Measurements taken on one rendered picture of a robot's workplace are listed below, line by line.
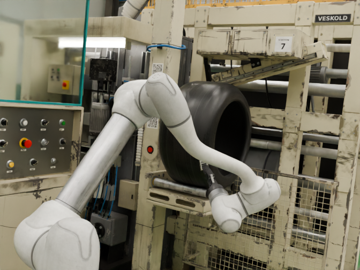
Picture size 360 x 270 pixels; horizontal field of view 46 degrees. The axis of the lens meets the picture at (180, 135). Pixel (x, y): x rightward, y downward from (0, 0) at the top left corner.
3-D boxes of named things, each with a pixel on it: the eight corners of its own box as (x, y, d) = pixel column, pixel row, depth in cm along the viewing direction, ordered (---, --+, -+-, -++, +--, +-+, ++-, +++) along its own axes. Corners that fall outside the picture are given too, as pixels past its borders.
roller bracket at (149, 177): (143, 190, 231) (144, 172, 230) (182, 182, 264) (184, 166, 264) (148, 191, 229) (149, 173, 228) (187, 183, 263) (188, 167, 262)
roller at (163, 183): (156, 182, 237) (151, 186, 233) (155, 175, 235) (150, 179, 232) (211, 195, 218) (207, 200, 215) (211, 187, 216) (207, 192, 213)
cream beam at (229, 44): (195, 54, 255) (197, 29, 254) (215, 59, 276) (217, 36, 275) (294, 56, 222) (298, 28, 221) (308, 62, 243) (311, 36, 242)
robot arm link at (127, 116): (20, 264, 126) (-6, 245, 143) (60, 286, 136) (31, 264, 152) (151, 69, 153) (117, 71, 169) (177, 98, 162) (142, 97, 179)
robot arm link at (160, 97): (199, 108, 153) (174, 107, 163) (178, 64, 145) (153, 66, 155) (175, 130, 147) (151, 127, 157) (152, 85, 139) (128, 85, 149)
